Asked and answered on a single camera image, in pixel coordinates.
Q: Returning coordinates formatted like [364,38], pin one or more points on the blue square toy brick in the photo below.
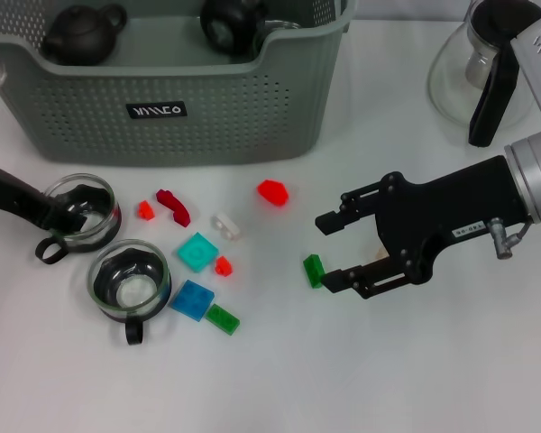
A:
[191,300]

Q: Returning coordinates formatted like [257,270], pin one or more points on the dark clay teapot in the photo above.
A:
[81,36]

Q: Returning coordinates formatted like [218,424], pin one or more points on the teal square toy brick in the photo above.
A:
[197,252]

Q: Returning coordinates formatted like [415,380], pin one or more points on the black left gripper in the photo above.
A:
[9,189]

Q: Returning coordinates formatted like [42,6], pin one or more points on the large red toy block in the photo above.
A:
[272,193]

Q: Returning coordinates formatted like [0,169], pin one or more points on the white toy brick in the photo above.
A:
[227,227]

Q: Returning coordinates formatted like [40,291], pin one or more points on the small red toy block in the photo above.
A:
[223,267]
[146,211]

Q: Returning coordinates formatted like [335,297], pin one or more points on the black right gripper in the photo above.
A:
[433,212]

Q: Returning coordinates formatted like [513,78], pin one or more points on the flat green toy brick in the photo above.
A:
[223,319]

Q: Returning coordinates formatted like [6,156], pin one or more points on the dark red curved block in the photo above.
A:
[176,209]

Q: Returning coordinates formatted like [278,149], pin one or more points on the grey-green perforated storage bin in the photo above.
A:
[234,113]

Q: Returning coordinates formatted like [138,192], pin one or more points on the beige toy brick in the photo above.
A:
[381,252]

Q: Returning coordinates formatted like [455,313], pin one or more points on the thick green toy brick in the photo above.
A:
[313,268]

